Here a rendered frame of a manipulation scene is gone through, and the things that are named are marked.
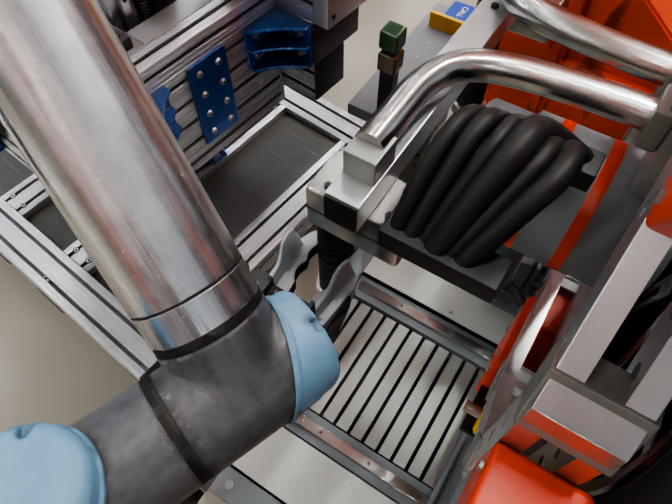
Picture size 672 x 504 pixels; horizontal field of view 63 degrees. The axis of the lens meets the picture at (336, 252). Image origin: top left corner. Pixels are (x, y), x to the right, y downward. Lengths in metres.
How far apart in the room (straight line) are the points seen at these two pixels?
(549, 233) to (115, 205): 0.39
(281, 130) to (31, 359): 0.86
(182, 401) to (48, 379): 1.21
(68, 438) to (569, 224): 0.43
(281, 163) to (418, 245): 1.09
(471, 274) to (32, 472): 0.27
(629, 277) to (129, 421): 0.29
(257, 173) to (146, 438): 1.15
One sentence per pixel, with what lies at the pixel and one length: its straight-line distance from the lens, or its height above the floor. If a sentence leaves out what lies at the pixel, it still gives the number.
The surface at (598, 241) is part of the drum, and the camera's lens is 0.55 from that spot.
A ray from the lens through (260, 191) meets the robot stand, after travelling 1.40.
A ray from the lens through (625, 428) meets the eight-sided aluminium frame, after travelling 0.37.
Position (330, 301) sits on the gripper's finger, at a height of 0.84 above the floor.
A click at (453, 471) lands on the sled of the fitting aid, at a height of 0.15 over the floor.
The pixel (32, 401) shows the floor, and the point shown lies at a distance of 1.53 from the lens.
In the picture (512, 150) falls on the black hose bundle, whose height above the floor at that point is 1.05.
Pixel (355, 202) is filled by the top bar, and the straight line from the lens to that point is 0.40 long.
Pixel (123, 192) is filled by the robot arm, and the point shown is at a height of 1.07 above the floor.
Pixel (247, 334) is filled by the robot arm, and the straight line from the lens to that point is 0.33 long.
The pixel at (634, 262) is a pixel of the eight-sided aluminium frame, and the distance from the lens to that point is 0.35.
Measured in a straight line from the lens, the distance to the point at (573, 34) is 0.53.
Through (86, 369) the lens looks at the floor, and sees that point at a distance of 1.51.
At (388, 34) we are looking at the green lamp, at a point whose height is 0.66.
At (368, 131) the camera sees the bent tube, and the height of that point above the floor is 1.01.
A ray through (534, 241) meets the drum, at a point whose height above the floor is 0.85.
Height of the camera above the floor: 1.30
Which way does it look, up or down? 58 degrees down
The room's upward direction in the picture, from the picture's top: straight up
